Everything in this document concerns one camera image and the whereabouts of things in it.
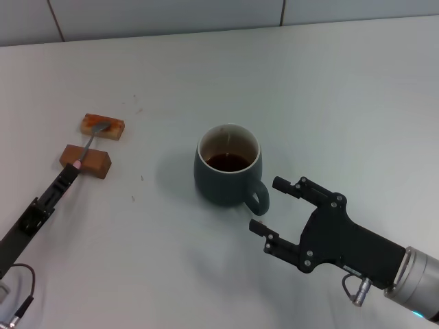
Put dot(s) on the light wooden block stained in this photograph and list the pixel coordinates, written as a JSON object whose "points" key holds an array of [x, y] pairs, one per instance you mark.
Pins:
{"points": [[113, 130]]}

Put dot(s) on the brown wooden arch block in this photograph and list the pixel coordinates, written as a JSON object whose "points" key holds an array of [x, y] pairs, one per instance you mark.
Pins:
{"points": [[97, 162]]}

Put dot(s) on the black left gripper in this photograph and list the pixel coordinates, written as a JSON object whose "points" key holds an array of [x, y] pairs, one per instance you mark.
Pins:
{"points": [[24, 229]]}

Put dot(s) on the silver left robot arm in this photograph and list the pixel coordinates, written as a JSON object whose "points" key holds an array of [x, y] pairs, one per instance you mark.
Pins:
{"points": [[3, 293]]}

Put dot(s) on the dark grey ceramic mug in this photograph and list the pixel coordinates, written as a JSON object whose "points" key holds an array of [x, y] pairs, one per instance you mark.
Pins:
{"points": [[223, 185]]}

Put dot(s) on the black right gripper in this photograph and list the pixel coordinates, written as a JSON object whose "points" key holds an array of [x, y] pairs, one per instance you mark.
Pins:
{"points": [[336, 236]]}

